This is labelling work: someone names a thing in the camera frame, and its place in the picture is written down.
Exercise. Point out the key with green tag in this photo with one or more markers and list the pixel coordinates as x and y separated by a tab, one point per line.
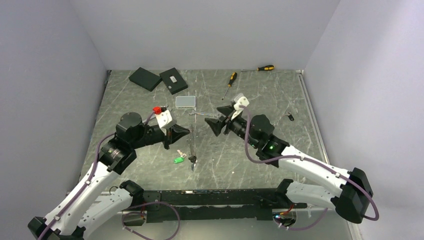
181	157

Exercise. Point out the black flat box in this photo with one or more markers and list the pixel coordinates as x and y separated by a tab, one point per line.
145	79

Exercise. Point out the white network switch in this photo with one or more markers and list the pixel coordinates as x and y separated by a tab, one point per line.
185	102

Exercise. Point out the small silver wrench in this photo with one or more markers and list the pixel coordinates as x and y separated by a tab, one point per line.
194	112

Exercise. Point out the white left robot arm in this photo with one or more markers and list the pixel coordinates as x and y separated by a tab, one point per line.
77	216

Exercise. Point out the orange black screwdriver at wall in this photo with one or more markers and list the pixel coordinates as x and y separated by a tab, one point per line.
261	69

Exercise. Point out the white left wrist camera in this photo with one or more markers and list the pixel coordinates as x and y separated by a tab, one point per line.
161	120

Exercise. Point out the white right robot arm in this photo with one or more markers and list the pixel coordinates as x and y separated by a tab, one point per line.
348	192

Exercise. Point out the black box with label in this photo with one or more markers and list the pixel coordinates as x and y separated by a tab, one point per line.
174	82

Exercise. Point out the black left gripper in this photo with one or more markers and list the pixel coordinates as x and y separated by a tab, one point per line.
174	132

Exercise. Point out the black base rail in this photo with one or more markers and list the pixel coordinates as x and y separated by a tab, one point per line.
213	204

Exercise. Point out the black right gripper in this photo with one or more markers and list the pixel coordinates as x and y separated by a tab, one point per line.
216	125

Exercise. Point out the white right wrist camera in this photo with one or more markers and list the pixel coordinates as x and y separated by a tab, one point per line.
240	102

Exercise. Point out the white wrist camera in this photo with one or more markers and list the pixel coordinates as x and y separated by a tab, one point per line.
161	120
240	102

